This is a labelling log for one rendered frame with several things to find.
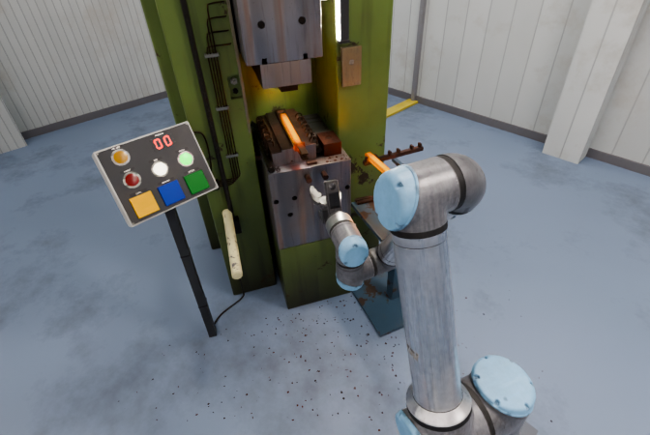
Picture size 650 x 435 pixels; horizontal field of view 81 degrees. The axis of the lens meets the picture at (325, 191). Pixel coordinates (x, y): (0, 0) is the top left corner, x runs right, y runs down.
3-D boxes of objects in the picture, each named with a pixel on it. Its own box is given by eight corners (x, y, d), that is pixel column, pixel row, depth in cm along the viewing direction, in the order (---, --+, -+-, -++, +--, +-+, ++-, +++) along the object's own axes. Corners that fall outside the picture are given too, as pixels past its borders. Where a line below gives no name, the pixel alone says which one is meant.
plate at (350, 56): (361, 84, 174) (362, 45, 164) (342, 87, 172) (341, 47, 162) (359, 82, 176) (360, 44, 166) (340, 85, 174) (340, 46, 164)
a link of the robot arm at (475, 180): (490, 130, 79) (388, 242, 138) (441, 144, 75) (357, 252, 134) (522, 177, 74) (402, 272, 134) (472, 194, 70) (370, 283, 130)
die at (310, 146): (316, 159, 175) (315, 142, 170) (273, 166, 170) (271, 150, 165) (295, 121, 207) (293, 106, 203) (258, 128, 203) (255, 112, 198)
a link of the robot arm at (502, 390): (534, 427, 100) (555, 393, 90) (483, 459, 95) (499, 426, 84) (491, 376, 112) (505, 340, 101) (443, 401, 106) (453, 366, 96)
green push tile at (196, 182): (210, 186, 148) (201, 168, 147) (192, 195, 144) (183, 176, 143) (208, 187, 149) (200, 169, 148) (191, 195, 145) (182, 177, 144)
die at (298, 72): (311, 82, 154) (310, 58, 148) (262, 89, 150) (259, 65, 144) (288, 54, 187) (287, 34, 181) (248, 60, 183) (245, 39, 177)
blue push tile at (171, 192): (186, 197, 142) (177, 179, 140) (166, 206, 138) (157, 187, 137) (185, 198, 144) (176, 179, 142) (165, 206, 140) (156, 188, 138)
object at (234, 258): (245, 278, 160) (243, 270, 157) (231, 281, 158) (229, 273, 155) (233, 216, 194) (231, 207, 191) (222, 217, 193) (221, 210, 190)
